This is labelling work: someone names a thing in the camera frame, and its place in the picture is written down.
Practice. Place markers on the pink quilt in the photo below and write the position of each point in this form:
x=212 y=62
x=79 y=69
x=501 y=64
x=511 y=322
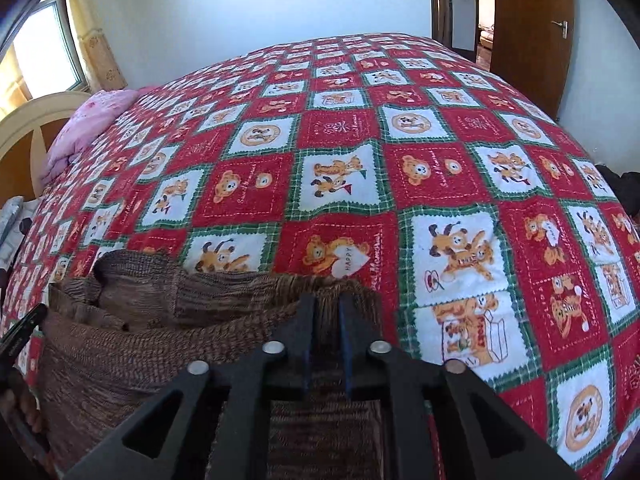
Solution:
x=95 y=115

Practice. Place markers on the cream wooden headboard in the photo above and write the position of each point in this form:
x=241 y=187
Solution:
x=30 y=120

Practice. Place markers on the brown wooden door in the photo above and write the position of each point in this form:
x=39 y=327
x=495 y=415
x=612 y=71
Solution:
x=530 y=60

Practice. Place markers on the narrow yellow curtain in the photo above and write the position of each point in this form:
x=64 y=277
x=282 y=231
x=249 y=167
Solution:
x=95 y=45

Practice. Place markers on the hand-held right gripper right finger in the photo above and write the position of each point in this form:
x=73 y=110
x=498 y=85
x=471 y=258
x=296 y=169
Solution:
x=346 y=360

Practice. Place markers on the grey patterned pillow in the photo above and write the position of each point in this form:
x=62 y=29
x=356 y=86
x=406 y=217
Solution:
x=7 y=215

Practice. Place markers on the brown knitted sweater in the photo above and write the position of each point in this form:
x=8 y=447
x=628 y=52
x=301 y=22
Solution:
x=150 y=350

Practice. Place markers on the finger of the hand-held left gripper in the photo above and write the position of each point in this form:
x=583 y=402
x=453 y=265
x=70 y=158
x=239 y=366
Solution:
x=22 y=332

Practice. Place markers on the window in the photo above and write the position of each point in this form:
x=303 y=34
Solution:
x=50 y=45

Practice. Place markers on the white dark print pillow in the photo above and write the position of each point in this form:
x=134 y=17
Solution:
x=25 y=232

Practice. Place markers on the person's left hand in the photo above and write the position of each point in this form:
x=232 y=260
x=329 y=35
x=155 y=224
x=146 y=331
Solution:
x=31 y=417

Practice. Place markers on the red bear print bedsheet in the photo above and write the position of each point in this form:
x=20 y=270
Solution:
x=350 y=170

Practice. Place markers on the brown door frame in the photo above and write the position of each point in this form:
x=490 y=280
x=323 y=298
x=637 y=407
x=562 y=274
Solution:
x=440 y=5

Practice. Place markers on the wide yellow curtain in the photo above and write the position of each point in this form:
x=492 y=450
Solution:
x=12 y=85

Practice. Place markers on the black bag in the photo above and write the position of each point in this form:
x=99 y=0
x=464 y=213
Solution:
x=625 y=185

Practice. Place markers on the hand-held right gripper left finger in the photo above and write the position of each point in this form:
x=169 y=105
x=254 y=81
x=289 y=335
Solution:
x=306 y=360

